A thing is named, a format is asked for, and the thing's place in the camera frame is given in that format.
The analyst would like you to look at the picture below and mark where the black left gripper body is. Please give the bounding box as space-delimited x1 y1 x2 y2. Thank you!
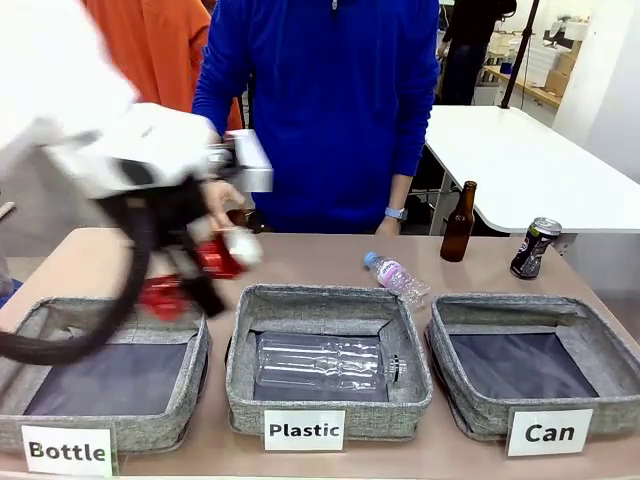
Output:
97 158 217 257

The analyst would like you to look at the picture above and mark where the red soda can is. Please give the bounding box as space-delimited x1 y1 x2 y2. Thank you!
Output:
196 227 265 282

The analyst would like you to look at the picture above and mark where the person's left forearm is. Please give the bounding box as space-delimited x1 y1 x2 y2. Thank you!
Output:
384 174 417 211

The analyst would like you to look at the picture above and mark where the red crushed can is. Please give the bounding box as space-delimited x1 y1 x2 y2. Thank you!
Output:
137 274 197 322

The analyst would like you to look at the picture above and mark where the grey fabric basket labelled Plastic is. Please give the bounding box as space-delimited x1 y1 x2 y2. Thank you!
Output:
225 283 435 443

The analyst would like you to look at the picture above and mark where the grey fabric basket labelled Bottle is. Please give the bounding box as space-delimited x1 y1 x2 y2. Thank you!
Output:
0 296 213 455

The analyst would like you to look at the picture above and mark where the black soda can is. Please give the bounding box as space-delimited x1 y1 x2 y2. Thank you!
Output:
509 216 564 281

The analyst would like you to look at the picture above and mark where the grey fabric basket labelled Can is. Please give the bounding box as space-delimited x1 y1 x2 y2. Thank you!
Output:
425 293 640 444

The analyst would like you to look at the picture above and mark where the white Can label card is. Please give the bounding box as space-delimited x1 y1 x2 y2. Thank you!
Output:
506 408 595 458

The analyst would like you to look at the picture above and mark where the person's right hand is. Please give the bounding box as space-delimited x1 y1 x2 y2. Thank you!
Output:
199 178 247 236

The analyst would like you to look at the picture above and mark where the large clear plastic bottle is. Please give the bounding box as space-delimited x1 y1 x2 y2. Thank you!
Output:
254 331 412 395

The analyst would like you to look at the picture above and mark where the person in orange top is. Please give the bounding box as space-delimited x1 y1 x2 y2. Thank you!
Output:
82 0 244 132

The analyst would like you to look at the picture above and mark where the white Plastic label card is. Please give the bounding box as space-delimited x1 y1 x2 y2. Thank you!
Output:
263 409 347 453

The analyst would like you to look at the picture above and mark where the small clear water bottle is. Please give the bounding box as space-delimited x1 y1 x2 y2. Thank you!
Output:
362 250 432 309

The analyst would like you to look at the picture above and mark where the person in blue sweater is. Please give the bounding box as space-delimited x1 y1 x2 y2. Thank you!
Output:
191 0 442 236

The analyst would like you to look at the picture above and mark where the white Bottle label card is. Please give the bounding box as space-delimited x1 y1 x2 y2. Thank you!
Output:
20 423 116 479

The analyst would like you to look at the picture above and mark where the brown glass beer bottle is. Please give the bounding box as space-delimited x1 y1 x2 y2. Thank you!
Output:
439 180 479 264

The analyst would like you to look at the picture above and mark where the white side table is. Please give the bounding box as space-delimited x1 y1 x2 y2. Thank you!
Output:
405 104 640 237

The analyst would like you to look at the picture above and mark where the person in black clothes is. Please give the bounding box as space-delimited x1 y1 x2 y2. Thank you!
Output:
436 0 517 107

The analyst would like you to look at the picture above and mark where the wooden workbench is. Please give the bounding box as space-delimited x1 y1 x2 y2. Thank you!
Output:
480 64 562 109

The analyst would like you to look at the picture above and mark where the black tripod pole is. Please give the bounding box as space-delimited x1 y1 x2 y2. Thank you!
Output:
499 0 542 111

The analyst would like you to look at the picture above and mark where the cardboard box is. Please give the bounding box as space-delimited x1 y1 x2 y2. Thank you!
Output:
543 49 582 97

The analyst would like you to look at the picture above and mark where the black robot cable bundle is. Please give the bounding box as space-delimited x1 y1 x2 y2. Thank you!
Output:
0 197 157 366

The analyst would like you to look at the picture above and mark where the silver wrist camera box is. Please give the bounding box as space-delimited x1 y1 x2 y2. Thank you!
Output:
222 130 275 194

